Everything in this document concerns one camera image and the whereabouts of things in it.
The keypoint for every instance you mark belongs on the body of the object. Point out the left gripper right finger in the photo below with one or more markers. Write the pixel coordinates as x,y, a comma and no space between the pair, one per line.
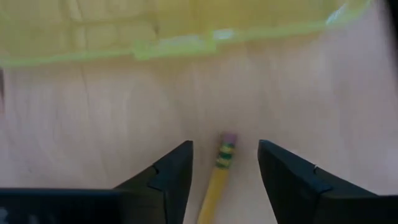
304,196

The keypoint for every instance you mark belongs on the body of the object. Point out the yellow-green translucent supply box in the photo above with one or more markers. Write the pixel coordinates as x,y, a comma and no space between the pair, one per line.
155,21

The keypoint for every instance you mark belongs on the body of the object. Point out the yellow pencil with pink eraser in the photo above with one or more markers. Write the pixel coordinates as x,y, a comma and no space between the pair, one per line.
217,186

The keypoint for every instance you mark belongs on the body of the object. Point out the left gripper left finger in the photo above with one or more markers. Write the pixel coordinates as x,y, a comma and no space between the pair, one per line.
168,193

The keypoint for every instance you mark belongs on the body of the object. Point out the black aluminium table frame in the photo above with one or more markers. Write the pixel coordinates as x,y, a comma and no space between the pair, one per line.
392,25

